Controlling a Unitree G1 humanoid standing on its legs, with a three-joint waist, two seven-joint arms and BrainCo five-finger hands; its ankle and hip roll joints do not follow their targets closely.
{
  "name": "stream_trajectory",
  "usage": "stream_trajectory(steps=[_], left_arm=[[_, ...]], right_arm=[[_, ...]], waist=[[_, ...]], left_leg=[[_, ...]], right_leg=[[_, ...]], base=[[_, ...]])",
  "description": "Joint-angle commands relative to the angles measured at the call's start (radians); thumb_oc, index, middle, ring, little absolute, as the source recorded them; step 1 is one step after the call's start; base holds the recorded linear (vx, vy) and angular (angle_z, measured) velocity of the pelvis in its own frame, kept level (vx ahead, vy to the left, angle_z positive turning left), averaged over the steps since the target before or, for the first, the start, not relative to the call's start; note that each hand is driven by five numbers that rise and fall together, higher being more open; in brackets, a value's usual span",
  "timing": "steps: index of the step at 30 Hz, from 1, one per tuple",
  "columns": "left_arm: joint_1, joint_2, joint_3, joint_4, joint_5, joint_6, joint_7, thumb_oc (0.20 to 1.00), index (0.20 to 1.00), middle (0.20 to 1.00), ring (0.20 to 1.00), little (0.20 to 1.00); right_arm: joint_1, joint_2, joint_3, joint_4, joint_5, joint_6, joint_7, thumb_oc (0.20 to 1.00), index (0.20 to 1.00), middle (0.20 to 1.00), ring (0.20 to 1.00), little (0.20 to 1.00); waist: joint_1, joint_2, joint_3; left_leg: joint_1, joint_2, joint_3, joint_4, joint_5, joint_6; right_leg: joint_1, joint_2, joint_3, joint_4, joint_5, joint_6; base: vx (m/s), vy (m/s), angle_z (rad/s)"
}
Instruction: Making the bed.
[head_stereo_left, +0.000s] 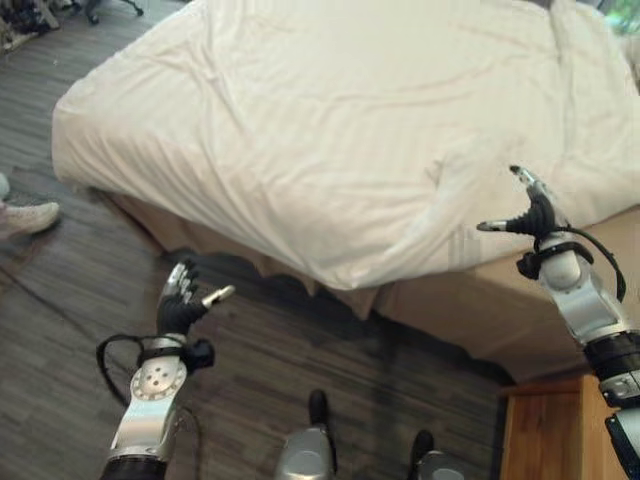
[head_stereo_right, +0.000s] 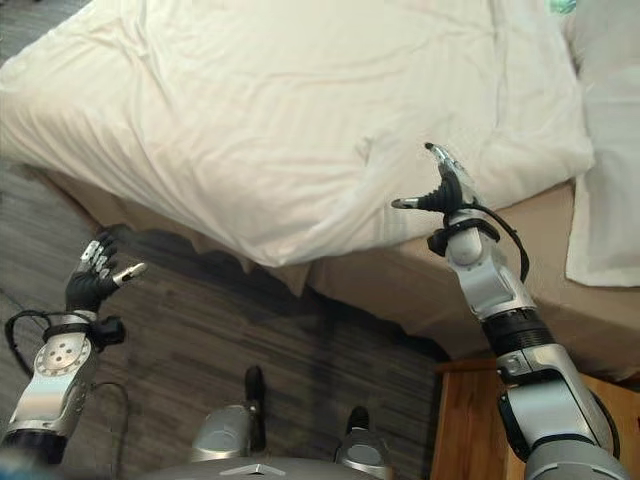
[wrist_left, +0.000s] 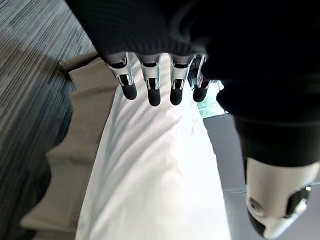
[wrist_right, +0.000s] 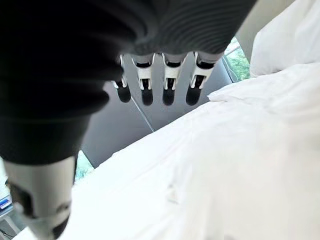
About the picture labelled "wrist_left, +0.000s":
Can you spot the white bed sheet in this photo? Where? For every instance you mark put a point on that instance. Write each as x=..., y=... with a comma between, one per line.
x=150, y=162

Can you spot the beige pleated bed skirt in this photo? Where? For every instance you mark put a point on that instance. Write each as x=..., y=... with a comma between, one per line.
x=67, y=160

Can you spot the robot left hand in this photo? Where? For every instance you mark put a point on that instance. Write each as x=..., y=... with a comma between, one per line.
x=225, y=37

